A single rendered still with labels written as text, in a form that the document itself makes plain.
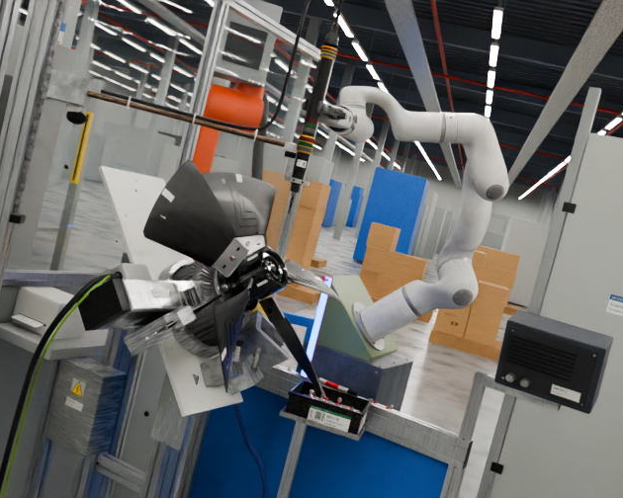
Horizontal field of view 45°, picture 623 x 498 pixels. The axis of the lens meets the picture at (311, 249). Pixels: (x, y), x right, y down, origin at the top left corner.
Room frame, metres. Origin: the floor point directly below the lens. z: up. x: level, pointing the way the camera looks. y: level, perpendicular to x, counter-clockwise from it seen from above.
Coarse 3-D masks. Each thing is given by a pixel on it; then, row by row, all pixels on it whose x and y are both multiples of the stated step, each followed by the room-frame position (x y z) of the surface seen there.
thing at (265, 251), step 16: (256, 256) 1.86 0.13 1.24; (272, 256) 1.91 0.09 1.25; (240, 272) 1.86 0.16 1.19; (256, 272) 1.84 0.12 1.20; (272, 272) 1.87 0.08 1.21; (224, 288) 1.86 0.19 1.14; (240, 288) 1.88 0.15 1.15; (256, 288) 1.85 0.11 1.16; (272, 288) 1.85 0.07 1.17; (256, 304) 1.94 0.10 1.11
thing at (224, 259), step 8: (232, 240) 1.85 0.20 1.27; (232, 248) 1.85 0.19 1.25; (240, 248) 1.87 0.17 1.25; (224, 256) 1.85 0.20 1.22; (240, 256) 1.87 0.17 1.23; (216, 264) 1.84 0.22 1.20; (224, 264) 1.85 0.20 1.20; (232, 264) 1.86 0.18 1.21; (224, 272) 1.86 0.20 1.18; (232, 272) 1.87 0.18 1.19
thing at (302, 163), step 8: (336, 24) 1.99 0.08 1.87; (336, 32) 1.99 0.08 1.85; (328, 40) 1.98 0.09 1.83; (336, 40) 1.98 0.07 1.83; (296, 160) 1.99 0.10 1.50; (304, 160) 1.98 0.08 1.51; (296, 168) 1.98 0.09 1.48; (304, 168) 1.98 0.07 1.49; (296, 176) 1.98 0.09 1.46; (304, 176) 2.00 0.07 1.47; (296, 184) 1.98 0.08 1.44; (296, 192) 1.99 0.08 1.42
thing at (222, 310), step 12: (228, 300) 1.63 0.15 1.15; (240, 300) 1.71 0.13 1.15; (216, 312) 1.57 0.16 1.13; (228, 312) 1.63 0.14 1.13; (240, 312) 1.72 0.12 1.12; (216, 324) 1.57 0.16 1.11; (228, 324) 1.63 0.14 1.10; (240, 324) 1.77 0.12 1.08; (228, 336) 1.63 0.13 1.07; (228, 348) 1.64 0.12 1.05; (228, 360) 1.65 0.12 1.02; (228, 372) 1.67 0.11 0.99
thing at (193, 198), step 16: (176, 176) 1.74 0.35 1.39; (192, 176) 1.78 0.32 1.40; (176, 192) 1.74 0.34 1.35; (192, 192) 1.77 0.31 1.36; (208, 192) 1.80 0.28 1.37; (160, 208) 1.71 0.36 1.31; (176, 208) 1.73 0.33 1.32; (192, 208) 1.76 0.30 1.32; (208, 208) 1.79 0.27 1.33; (160, 224) 1.71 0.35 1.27; (176, 224) 1.74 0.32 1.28; (192, 224) 1.77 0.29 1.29; (208, 224) 1.79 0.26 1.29; (224, 224) 1.83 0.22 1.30; (160, 240) 1.71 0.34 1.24; (176, 240) 1.74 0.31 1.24; (192, 240) 1.77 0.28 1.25; (208, 240) 1.80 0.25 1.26; (224, 240) 1.83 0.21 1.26; (192, 256) 1.78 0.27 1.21; (208, 256) 1.81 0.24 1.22
